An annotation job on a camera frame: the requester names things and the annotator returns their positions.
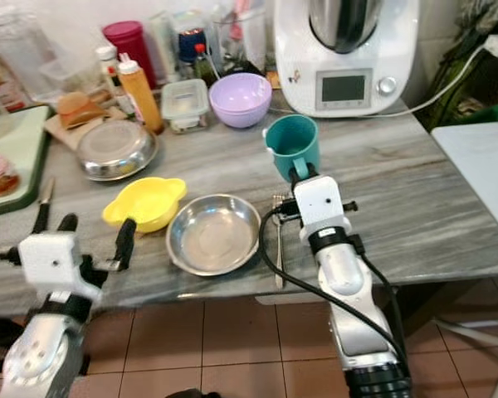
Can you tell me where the dark red canister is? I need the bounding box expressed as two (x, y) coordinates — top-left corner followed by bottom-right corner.
(101, 21), (157, 88)

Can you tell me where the orange sauce squeeze bottle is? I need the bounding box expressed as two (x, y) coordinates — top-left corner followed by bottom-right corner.
(116, 53), (167, 135)

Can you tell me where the overturned steel bowl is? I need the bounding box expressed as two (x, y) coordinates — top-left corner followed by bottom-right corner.
(76, 120), (159, 182)

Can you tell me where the white tray with green rim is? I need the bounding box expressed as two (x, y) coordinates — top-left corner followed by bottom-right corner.
(0, 105), (52, 218)

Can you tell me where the small white-capped bottle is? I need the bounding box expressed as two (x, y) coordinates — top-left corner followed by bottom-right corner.
(95, 46), (121, 109)

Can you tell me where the small brown bowl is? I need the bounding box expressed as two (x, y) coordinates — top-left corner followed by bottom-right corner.
(56, 91), (106, 125)

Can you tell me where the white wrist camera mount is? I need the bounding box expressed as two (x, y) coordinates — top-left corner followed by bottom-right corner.
(18, 231), (103, 301)
(294, 174), (349, 237)

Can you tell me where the white plastic bin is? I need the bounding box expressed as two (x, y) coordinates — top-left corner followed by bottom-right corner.
(253, 290), (316, 305)

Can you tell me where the black-handled knife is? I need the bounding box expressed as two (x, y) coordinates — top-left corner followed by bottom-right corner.
(33, 177), (59, 235)

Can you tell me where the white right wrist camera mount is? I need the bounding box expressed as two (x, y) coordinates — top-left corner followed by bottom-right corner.
(294, 174), (349, 237)

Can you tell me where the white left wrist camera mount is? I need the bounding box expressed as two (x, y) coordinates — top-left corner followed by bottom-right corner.
(18, 231), (103, 301)

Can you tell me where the clear glass bottle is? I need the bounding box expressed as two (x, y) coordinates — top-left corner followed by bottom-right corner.
(0, 4), (55, 88)

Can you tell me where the white power cable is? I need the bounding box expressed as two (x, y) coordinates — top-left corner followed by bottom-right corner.
(270, 37), (498, 117)

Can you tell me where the teal mug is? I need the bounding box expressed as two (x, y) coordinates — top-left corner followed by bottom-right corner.
(263, 114), (321, 183)

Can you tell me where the steel fork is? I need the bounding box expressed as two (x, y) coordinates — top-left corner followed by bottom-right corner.
(271, 192), (290, 289)

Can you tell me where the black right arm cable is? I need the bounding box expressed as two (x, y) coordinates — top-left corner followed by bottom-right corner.
(257, 206), (408, 374)

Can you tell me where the wooden board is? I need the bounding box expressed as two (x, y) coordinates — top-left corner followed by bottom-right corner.
(43, 108), (125, 154)

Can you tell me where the clear measuring jug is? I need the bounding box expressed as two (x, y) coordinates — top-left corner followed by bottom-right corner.
(212, 4), (271, 75)

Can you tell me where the clear plastic jar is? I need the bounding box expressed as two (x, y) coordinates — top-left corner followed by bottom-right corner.
(37, 54), (105, 96)

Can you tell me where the yellow plastic bowl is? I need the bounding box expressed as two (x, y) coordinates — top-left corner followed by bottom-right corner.
(101, 177), (188, 234)

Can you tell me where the clear lidded food container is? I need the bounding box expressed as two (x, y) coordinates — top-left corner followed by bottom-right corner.
(160, 78), (210, 132)

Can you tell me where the shallow steel plate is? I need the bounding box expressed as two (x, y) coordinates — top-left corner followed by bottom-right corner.
(166, 194), (262, 277)

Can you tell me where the purple bowl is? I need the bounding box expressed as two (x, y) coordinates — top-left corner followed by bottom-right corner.
(209, 73), (273, 129)

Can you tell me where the blue-lidded jar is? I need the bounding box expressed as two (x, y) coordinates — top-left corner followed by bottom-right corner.
(176, 29), (208, 80)

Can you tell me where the white kitchen machine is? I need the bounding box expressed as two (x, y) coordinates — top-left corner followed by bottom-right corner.
(274, 0), (422, 117)

